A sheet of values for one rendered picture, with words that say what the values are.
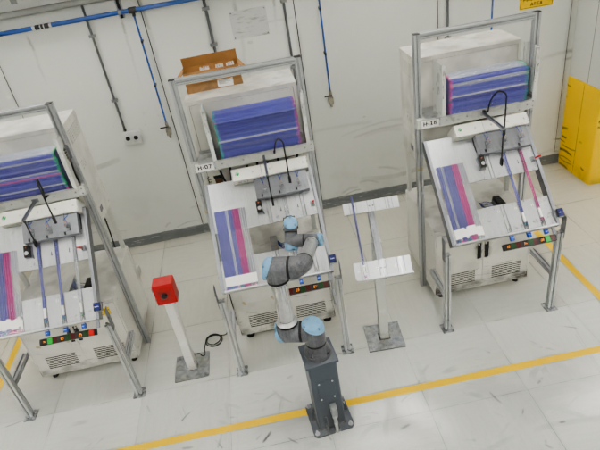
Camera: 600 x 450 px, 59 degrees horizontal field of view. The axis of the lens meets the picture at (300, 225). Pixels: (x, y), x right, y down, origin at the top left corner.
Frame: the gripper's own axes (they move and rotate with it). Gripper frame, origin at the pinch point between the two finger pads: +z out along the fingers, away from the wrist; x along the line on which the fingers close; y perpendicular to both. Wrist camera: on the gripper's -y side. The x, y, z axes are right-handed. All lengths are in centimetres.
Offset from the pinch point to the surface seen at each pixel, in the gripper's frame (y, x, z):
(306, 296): -47, -2, 44
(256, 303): -44, 33, 42
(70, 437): -102, 164, 17
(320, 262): -24.3, -14.1, -4.0
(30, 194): 52, 150, -8
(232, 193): 30.5, 31.9, 7.5
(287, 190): 24.4, -2.6, 0.2
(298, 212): 9.4, -7.1, 3.1
